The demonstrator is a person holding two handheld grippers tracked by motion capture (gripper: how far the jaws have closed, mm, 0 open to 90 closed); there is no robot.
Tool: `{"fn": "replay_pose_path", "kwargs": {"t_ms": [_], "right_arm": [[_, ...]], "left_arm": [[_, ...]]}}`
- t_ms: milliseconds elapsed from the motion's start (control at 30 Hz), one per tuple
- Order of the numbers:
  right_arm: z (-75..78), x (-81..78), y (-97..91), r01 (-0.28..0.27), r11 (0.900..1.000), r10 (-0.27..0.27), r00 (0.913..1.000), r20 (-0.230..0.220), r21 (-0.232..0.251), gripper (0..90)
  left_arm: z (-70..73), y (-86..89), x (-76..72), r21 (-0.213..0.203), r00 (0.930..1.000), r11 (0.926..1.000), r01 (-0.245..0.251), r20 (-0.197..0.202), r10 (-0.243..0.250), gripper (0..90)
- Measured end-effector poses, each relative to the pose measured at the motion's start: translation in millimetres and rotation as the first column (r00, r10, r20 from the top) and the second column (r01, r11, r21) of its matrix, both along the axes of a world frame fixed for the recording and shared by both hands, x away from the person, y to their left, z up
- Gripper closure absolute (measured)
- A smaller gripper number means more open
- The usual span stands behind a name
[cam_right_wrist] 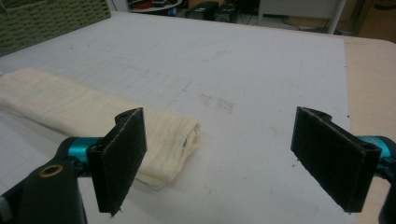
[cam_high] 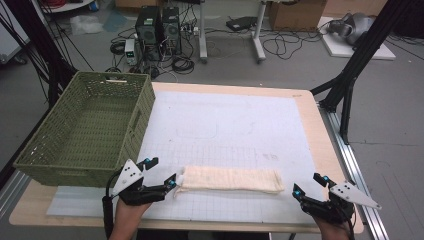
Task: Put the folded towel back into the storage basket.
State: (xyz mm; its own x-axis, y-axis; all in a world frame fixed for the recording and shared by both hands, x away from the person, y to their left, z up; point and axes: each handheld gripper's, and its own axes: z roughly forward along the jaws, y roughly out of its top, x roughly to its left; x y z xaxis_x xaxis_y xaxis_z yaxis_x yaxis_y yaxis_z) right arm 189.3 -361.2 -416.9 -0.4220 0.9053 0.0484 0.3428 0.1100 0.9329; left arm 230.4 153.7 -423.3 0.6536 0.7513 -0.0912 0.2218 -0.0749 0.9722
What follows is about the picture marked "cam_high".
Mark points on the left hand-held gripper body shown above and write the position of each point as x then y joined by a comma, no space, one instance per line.
128,176

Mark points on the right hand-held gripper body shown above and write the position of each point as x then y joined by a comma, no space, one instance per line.
336,203

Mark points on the green woven plastic basket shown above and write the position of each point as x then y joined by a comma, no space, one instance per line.
93,133

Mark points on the cream towel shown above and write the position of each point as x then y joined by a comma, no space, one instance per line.
230,180

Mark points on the person's right hand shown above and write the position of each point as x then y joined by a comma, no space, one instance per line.
333,230

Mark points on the person's left hand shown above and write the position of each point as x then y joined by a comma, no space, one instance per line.
131,210

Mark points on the white grid mat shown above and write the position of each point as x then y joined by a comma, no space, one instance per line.
220,130

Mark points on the white bench power supply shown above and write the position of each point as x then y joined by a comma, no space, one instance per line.
130,51

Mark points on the large black computer tower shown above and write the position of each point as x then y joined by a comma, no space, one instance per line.
148,30

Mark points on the white floor board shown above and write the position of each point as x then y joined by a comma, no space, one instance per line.
360,51

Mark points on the slim black computer tower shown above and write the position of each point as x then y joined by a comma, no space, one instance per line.
171,30

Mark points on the black metal stand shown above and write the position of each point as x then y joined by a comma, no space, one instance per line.
363,50
50,60

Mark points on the white desk leg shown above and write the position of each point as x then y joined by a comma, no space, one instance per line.
258,36
202,33

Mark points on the clear plastic bag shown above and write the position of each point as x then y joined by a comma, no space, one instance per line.
86,25

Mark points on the grey rounded device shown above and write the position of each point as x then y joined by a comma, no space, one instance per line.
353,26

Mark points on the brown cardboard box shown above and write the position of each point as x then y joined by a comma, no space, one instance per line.
296,15

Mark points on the flat black device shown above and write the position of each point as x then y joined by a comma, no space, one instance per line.
241,23

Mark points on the round white table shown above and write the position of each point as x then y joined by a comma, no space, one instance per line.
66,6

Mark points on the aluminium rail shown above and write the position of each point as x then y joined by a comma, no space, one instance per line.
356,173

